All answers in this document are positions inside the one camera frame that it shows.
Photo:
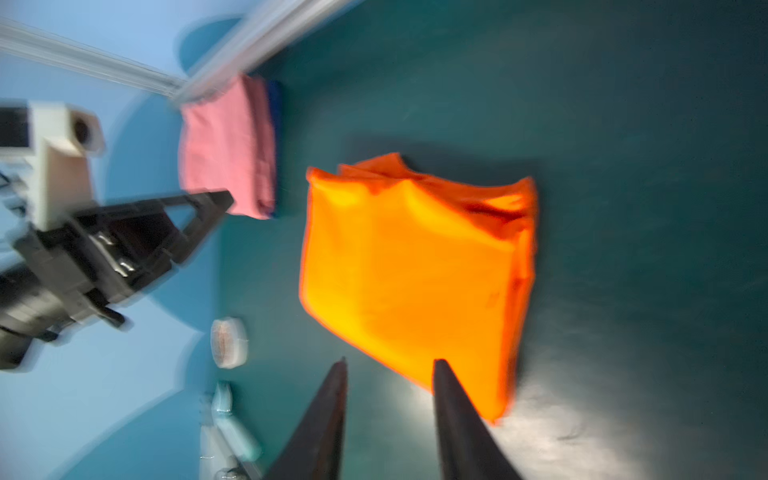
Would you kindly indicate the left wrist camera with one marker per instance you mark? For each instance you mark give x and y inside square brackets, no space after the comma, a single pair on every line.
[47,147]

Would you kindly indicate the orange t-shirt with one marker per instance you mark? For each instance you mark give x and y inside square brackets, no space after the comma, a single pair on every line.
[409,268]

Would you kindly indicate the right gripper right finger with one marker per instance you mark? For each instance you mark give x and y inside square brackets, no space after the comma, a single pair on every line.
[467,450]

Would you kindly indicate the folded blue t-shirt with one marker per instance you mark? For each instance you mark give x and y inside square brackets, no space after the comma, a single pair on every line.
[275,97]

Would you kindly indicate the folded pink t-shirt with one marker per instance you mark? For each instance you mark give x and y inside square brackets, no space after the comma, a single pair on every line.
[227,143]

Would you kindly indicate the back aluminium frame rail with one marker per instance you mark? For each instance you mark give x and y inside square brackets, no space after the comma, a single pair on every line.
[179,49]

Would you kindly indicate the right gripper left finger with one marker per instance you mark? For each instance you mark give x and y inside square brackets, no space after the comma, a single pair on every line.
[315,449]

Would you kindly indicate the light teal toy trowel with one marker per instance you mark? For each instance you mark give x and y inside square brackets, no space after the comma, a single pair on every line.
[243,445]

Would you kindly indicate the roll of tape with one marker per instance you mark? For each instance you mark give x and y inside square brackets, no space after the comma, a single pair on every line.
[229,343]

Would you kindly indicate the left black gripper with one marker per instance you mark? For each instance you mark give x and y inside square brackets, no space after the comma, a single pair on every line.
[102,257]

